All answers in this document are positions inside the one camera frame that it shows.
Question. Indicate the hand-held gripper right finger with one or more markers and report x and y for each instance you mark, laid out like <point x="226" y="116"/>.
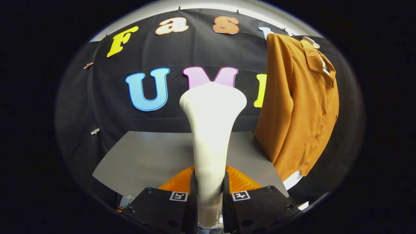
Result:
<point x="260" y="211"/>

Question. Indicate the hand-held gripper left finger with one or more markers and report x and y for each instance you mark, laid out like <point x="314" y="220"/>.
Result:
<point x="159" y="211"/>

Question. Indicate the white garment steamer head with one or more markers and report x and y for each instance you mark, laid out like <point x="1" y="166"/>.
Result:
<point x="211" y="130"/>

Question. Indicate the orange button-up shirt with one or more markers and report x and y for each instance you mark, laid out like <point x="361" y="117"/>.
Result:
<point x="299" y="113"/>

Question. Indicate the white mannequin torso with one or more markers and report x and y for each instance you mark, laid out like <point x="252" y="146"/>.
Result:
<point x="292" y="180"/>

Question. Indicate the grey cabinet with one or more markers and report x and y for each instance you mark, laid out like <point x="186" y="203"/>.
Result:
<point x="152" y="156"/>

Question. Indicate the silver clip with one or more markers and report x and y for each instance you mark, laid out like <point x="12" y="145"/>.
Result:
<point x="95" y="131"/>

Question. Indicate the red clip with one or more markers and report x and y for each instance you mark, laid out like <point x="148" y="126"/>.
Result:
<point x="88" y="65"/>

